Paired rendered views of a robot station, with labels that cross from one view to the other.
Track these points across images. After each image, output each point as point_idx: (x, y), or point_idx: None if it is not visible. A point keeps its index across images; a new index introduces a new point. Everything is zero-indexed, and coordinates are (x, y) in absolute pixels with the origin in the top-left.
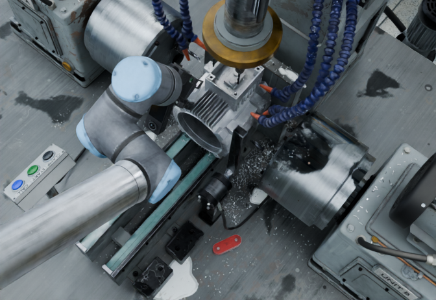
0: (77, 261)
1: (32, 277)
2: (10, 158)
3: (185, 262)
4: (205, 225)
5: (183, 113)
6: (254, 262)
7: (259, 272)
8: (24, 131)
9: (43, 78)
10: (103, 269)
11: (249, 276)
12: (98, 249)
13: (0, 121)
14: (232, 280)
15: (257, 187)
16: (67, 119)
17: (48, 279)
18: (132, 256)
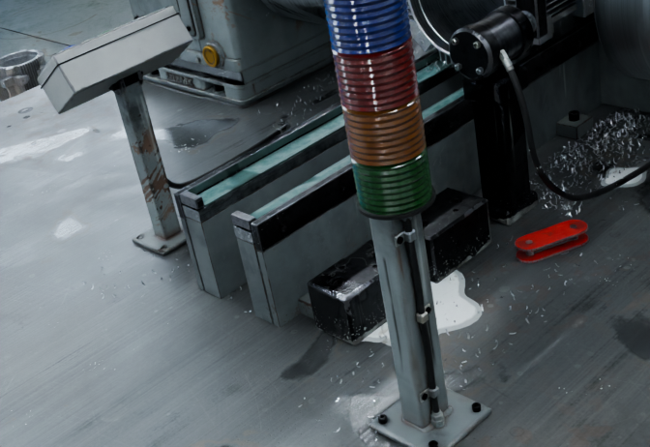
0: (187, 301)
1: (79, 332)
2: (82, 193)
3: (448, 280)
4: (496, 225)
5: None
6: (631, 264)
7: (648, 278)
8: (119, 163)
9: (170, 109)
10: (235, 226)
11: (620, 286)
12: (236, 255)
13: (77, 158)
14: (575, 295)
15: (616, 166)
16: (203, 141)
17: (115, 332)
18: (306, 195)
